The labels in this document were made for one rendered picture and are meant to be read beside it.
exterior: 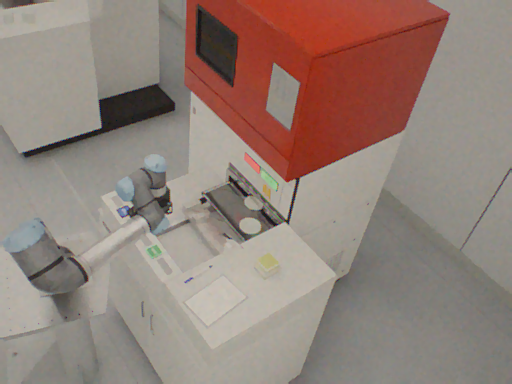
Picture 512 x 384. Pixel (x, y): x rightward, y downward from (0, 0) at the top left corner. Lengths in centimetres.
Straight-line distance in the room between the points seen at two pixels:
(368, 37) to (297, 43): 27
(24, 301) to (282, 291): 102
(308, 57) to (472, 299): 233
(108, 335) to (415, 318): 183
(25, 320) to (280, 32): 145
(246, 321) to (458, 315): 187
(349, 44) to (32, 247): 122
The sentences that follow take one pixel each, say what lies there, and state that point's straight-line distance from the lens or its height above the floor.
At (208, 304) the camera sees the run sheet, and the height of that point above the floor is 97.
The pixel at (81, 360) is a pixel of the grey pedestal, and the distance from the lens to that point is 278.
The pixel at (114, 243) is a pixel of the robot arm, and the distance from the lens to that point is 172.
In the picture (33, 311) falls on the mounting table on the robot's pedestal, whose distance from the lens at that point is 227.
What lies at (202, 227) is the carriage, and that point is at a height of 88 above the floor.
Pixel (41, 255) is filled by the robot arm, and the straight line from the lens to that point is 162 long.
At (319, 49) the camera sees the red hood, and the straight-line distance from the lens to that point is 183.
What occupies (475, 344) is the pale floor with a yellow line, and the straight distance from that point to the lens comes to 352.
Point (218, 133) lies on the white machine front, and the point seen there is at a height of 108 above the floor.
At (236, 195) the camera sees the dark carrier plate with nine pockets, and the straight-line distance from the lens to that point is 252.
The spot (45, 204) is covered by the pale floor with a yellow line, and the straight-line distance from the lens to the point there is 379.
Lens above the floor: 267
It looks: 44 degrees down
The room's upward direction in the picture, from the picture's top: 9 degrees clockwise
